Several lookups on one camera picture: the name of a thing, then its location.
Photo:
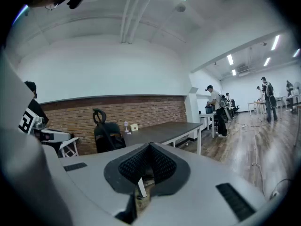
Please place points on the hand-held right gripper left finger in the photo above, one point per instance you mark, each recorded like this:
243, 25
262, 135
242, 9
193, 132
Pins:
94, 173

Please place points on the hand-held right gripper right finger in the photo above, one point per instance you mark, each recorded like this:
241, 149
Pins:
200, 185

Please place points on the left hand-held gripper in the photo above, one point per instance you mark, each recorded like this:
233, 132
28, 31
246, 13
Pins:
27, 122

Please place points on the black mesh office chair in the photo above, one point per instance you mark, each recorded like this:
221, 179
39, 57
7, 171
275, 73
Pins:
105, 135

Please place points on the cream box with red button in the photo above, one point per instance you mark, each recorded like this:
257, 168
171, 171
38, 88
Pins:
134, 127

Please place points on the white desk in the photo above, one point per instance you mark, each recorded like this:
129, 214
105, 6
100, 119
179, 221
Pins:
207, 115

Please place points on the white power strip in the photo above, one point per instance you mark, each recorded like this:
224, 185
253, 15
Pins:
243, 126

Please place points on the dark round bin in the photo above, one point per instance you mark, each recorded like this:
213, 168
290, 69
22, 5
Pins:
209, 109

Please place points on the ceiling light panel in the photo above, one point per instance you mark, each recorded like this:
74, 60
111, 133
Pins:
275, 42
230, 59
266, 61
296, 52
234, 72

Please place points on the ceiling air conditioner unit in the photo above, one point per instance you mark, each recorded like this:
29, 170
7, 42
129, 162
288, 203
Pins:
243, 70

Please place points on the white ceiling pipes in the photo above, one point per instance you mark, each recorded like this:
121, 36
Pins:
128, 15

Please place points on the round ceiling smoke detector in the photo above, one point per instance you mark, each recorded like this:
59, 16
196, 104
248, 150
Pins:
180, 8

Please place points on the white metal frame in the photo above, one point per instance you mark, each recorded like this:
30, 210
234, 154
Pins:
69, 147

